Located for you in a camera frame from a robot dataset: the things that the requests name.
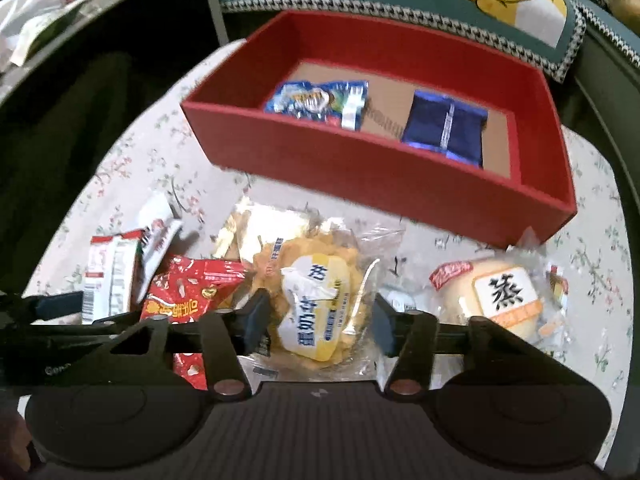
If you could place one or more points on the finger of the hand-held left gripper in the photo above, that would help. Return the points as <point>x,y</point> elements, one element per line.
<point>60,306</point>
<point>90,324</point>

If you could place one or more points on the grey side table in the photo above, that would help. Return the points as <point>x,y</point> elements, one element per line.
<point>110,15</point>

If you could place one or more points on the red cardboard box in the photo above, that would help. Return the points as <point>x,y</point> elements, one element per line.
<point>360,175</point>

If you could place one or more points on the teal houndstooth-trim sofa cover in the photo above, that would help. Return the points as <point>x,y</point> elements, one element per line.
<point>607,35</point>

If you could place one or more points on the white and red plastic bag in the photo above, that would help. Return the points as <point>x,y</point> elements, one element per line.
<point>30,15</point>

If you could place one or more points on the red peanut packet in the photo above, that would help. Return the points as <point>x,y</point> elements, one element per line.
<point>192,287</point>

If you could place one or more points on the brown cardboard insert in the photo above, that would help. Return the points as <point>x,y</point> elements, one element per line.
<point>385,105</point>

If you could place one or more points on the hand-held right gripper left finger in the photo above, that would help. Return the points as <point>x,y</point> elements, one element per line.
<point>259,322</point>

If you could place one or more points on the steamed bun packet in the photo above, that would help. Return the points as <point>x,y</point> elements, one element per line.
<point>480,290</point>

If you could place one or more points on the blue and green snack packet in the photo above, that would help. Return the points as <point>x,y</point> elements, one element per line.
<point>310,100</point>

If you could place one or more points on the dark blue snack packet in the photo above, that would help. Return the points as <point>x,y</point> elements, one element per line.
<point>445,127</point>

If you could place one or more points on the golden clear snack packet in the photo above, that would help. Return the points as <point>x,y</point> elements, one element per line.
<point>255,230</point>

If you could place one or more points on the floral tablecloth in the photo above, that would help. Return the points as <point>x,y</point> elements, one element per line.
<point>135,160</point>

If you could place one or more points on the yellow-label pastry packet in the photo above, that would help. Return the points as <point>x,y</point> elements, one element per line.
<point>315,285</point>

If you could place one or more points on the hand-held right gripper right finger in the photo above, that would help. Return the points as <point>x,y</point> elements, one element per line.
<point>384,325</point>

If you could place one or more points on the white packet with red print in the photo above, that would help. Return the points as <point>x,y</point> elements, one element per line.
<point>157,232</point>

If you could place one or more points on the white and red barcode packet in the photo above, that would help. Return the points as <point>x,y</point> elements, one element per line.
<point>107,270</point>

